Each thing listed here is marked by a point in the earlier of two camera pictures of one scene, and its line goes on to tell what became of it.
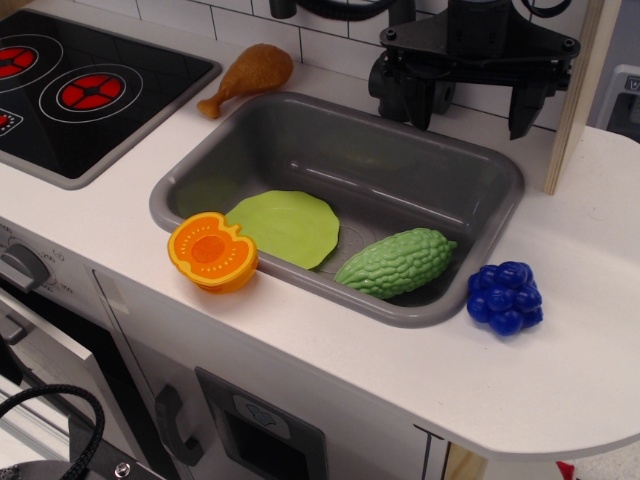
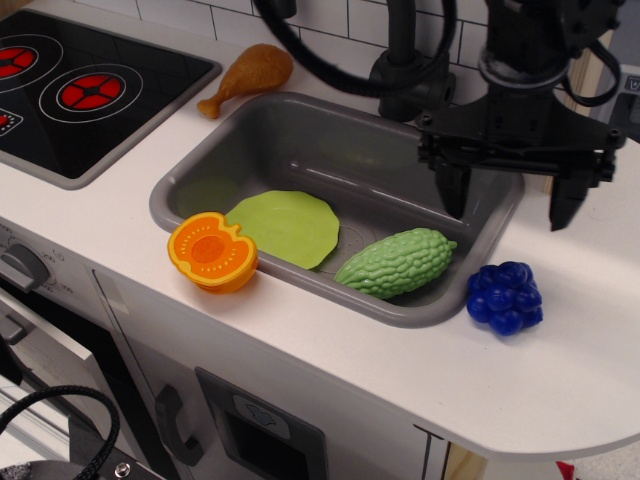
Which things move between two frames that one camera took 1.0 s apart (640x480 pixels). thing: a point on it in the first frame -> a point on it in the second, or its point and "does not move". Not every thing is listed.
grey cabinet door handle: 167,403 does not move
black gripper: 482,40 -> 519,129
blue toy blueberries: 506,296 does not move
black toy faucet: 394,95 does not move
